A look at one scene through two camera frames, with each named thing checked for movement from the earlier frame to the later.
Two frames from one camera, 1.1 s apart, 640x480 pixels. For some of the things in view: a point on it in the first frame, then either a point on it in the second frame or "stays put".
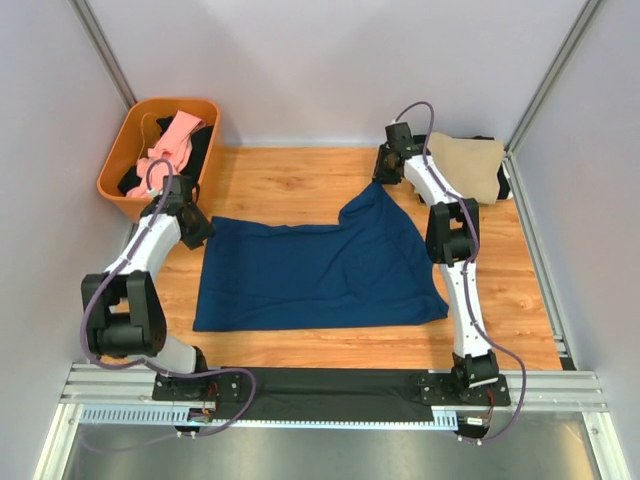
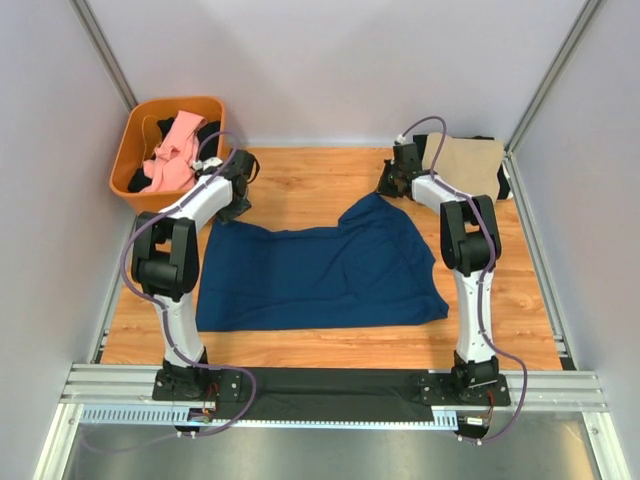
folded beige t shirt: [472, 165] stays put
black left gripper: [206, 230] to [227, 214]
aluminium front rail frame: [124, 395] stays put
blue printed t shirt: [365, 271] stays put
